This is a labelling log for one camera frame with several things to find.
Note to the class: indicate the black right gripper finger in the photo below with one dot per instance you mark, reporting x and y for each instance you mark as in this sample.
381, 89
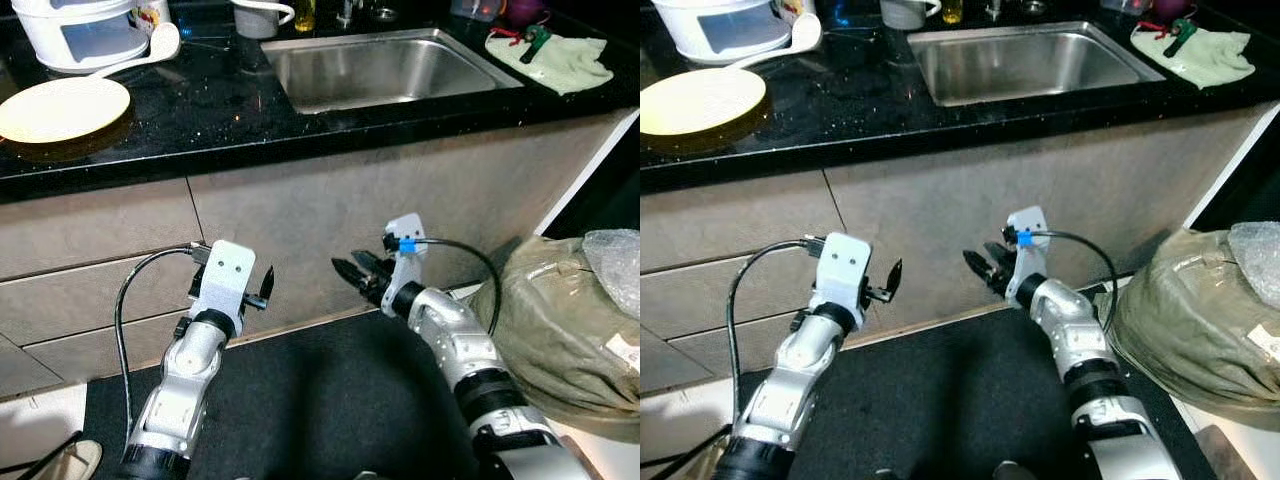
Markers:
985, 272
372, 268
1000, 257
358, 283

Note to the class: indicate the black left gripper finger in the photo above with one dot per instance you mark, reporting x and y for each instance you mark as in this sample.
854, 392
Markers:
267, 288
893, 283
197, 285

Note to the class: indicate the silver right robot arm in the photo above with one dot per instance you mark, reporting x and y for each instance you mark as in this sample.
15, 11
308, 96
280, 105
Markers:
470, 350
1080, 340

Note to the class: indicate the black floor mat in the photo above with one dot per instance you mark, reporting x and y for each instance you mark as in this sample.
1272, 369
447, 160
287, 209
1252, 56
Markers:
330, 400
950, 400

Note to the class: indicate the beige plastic bag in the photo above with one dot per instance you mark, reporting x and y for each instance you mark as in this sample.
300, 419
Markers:
1190, 330
560, 340

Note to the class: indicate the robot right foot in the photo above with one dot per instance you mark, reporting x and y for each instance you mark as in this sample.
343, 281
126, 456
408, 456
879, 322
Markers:
367, 476
1012, 472

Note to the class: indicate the stainless steel sink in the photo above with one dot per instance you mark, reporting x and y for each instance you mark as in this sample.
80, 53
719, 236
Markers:
1030, 62
380, 70

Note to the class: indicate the pale yellow plate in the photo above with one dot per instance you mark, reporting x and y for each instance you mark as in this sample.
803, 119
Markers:
700, 100
60, 110

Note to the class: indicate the clear bubble wrap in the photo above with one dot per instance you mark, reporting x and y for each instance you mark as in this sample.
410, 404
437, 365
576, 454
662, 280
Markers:
1258, 260
615, 265

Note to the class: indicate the white cabinet edge trim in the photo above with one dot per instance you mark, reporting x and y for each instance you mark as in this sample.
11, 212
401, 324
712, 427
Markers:
1232, 166
590, 170

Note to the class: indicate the yellow cooking oil bottle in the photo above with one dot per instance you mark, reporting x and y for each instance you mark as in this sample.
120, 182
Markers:
304, 15
951, 10

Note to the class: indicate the round steel countertop cap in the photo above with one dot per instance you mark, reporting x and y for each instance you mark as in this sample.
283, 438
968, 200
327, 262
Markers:
383, 14
1033, 7

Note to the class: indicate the white two-tier plastic container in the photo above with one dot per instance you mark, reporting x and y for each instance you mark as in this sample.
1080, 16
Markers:
90, 35
730, 28

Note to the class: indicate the clear plastic sponge holder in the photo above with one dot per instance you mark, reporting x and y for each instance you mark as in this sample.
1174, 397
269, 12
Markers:
475, 10
1125, 6

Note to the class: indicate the light green dish cloth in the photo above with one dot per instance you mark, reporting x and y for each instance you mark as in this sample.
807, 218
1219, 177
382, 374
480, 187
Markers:
1215, 60
570, 65

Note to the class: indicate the purple mug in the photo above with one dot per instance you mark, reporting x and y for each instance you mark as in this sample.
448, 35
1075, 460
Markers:
525, 12
1172, 8

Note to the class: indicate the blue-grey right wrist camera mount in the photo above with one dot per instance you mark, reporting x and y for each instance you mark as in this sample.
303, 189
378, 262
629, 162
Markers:
1028, 265
407, 270

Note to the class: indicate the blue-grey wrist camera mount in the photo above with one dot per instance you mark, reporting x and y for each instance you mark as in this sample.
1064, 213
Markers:
407, 270
228, 280
845, 275
1028, 265

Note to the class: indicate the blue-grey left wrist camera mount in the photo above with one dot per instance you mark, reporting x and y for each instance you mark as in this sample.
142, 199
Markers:
845, 275
228, 280

